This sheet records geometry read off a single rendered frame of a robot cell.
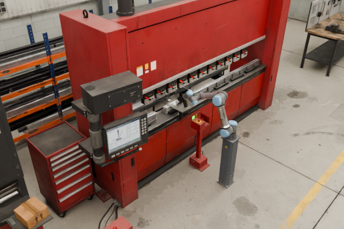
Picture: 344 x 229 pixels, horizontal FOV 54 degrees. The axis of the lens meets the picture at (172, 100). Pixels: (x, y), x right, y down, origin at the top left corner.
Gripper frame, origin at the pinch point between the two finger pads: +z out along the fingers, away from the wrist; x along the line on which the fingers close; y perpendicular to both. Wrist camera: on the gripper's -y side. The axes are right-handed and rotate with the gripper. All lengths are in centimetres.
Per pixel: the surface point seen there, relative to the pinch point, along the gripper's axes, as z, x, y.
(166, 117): 11.9, 19.5, -6.6
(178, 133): 32.3, 1.3, -30.7
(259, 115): 71, -197, -71
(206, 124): 5.3, -26.7, -40.2
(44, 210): -41, 209, -38
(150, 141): 21, 52, -23
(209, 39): -47, -67, 55
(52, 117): 159, 104, 92
